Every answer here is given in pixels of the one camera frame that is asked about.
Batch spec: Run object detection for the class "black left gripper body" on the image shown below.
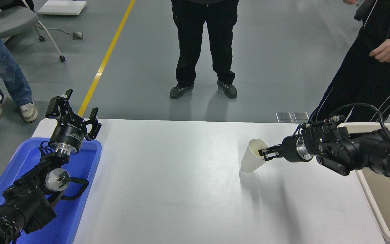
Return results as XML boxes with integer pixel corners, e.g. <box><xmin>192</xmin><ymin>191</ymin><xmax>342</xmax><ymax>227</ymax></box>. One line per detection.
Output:
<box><xmin>49</xmin><ymin>117</ymin><xmax>88</xmax><ymax>152</ymax></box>

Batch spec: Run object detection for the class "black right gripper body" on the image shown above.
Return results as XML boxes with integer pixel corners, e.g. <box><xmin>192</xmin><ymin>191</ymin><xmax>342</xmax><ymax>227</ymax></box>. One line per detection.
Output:
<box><xmin>281</xmin><ymin>135</ymin><xmax>299</xmax><ymax>163</ymax></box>

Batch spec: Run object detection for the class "white paper cup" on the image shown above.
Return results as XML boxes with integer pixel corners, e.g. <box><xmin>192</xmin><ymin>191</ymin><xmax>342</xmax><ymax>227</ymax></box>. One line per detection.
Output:
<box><xmin>240</xmin><ymin>138</ymin><xmax>270</xmax><ymax>173</ymax></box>

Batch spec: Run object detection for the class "large pale dustbin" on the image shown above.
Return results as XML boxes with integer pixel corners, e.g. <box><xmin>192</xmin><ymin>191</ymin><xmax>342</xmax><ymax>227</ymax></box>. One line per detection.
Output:
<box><xmin>337</xmin><ymin>122</ymin><xmax>390</xmax><ymax>244</ymax></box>

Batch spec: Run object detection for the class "blue plastic tray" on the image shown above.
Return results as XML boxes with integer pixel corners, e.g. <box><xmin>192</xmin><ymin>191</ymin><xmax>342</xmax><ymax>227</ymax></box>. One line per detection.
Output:
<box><xmin>0</xmin><ymin>137</ymin><xmax>102</xmax><ymax>244</ymax></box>

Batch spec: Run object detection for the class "yellow floor tape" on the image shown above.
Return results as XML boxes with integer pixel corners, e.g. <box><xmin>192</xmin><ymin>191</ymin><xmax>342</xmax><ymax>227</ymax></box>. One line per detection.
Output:
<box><xmin>78</xmin><ymin>0</ymin><xmax>136</xmax><ymax>117</ymax></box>

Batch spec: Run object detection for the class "white flat board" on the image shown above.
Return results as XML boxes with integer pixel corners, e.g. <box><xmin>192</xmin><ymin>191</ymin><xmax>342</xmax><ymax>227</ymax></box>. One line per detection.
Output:
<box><xmin>37</xmin><ymin>0</ymin><xmax>87</xmax><ymax>16</ymax></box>

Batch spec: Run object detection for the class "grey office chair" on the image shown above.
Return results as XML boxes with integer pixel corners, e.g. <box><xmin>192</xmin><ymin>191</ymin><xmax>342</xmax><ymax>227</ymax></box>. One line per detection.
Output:
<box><xmin>0</xmin><ymin>0</ymin><xmax>66</xmax><ymax>62</ymax></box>

